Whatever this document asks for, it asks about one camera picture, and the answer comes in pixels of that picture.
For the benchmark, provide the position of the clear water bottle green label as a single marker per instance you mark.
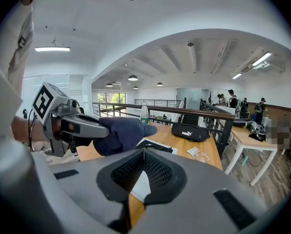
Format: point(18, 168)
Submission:
point(144, 113)

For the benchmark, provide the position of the wooden table white legs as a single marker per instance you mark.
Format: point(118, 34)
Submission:
point(243, 134)
point(179, 145)

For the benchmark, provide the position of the white portable gas stove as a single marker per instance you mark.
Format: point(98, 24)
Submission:
point(157, 147)

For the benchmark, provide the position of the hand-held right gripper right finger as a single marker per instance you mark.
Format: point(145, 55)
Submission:
point(196, 203)

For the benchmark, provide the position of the person's left forearm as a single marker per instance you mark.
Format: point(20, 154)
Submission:
point(26, 129)

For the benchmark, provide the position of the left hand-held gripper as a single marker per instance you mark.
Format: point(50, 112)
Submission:
point(41, 101)

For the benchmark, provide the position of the teal bottle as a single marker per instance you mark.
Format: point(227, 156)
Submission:
point(244, 161)

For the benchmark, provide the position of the patterned snack packet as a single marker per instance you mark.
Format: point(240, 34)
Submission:
point(198, 155)

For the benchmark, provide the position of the black metal railing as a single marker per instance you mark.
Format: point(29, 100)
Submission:
point(184, 111)

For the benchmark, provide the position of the blue cloth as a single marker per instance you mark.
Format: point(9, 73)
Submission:
point(123, 135)

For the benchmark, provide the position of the person's white shirt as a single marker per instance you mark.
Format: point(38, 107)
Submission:
point(4, 94)

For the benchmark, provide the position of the black pouch bag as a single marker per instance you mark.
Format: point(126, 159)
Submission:
point(190, 131)

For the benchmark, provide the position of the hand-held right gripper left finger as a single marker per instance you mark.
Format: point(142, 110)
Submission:
point(87, 186)

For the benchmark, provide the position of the person's left hand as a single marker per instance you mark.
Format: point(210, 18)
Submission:
point(56, 128)

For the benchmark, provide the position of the long ceiling light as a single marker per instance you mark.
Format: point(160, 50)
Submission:
point(52, 49)
point(237, 76)
point(261, 59)

